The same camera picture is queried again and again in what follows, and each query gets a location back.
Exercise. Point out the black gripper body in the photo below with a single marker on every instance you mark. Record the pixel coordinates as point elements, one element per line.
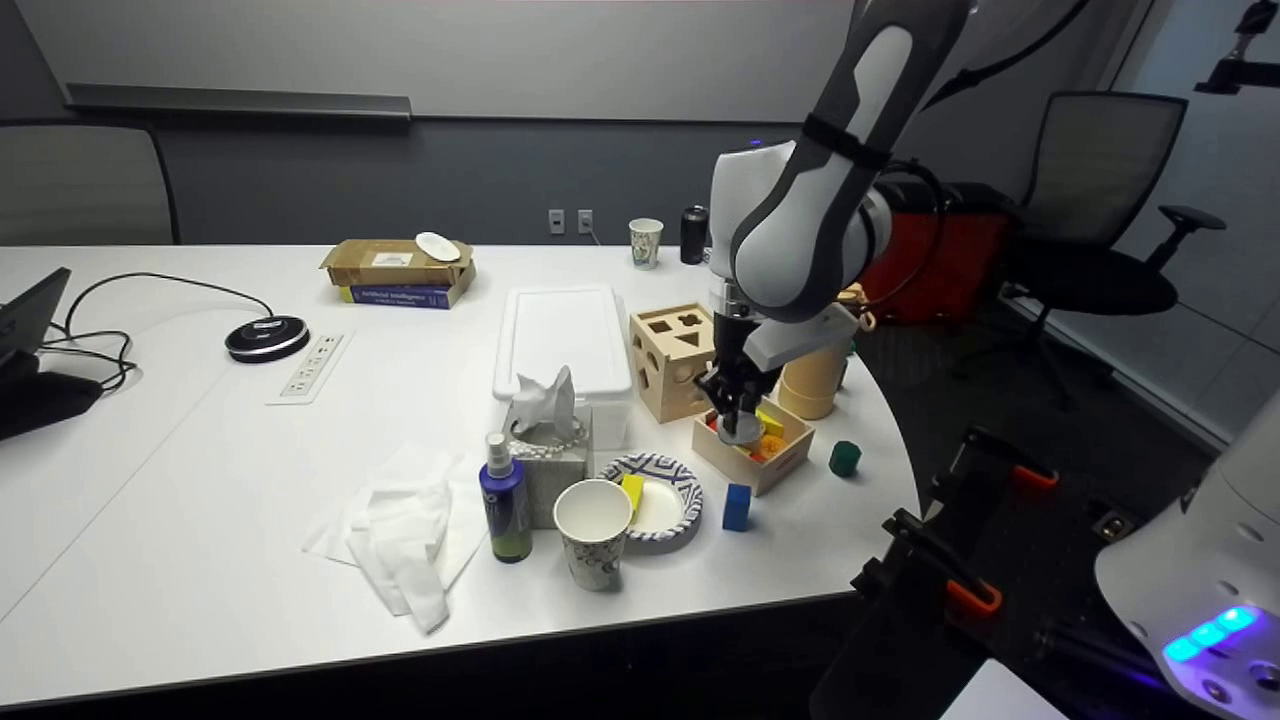
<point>737,354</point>

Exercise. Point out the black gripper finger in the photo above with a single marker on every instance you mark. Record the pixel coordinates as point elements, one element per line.
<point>715,404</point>
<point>755,404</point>

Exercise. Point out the white coffee pod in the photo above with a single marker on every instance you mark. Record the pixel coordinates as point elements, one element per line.
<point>746,434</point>

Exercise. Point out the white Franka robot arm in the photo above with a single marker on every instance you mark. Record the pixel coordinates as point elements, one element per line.
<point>815,201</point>

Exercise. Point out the orange coffee pod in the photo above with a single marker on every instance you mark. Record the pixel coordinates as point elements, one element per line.
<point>773,448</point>

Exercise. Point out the yellow block in bowl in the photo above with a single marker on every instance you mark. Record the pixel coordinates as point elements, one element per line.
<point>635,490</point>

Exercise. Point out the wooden shape sorter box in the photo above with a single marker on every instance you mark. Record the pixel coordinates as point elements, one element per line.
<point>667,364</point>

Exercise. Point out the wooden tray box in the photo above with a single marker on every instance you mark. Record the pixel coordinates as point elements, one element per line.
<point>782,468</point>

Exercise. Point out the blue cylinder block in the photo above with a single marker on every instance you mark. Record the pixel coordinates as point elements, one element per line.
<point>737,511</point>

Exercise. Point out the green block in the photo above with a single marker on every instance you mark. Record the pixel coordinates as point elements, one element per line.
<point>844,462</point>

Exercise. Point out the black travel tumbler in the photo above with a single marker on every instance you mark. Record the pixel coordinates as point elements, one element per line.
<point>694,233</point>

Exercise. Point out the printed paper cup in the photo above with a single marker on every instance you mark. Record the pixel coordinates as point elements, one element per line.
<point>646,243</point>

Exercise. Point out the grey tissue box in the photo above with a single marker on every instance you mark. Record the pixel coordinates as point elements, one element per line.
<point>549,462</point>

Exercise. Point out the patterned paper cup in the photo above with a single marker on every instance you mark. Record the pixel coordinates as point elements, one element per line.
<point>590,534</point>

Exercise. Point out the red bag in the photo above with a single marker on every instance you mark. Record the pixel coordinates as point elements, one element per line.
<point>940,260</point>

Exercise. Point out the purple spray bottle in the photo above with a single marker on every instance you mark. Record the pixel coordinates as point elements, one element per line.
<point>505,512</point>

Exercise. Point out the white tape roll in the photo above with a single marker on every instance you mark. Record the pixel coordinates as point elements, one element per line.
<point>436,245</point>

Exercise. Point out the blue book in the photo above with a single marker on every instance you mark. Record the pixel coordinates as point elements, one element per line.
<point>403,296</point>

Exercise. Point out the crumpled white tissue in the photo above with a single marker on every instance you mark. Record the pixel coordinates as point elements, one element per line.
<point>403,540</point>

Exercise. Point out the white platform board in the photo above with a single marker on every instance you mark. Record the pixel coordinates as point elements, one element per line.
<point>1005,694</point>

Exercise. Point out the black armrest office chair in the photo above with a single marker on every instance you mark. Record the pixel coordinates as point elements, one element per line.
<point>1102,201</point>

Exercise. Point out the whiteboard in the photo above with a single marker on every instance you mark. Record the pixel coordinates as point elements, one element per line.
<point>466,46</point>

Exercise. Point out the white power strip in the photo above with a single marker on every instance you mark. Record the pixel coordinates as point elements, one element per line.
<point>305,369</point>

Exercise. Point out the black round speaker puck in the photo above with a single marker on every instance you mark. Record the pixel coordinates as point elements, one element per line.
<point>267,336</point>

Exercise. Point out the grey whiteboard tray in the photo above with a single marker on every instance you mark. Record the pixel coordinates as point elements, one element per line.
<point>240,101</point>

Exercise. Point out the grey mesh chair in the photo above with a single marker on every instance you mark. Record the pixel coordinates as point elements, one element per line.
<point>81,187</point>

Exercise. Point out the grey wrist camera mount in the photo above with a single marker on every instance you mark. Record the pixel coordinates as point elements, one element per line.
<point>802,340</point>

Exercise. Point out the white wall outlet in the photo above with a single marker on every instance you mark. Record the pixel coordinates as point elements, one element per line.
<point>557,220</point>
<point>585,220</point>

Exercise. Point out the black camera stand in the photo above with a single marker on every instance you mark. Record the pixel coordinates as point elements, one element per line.
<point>1246,46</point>

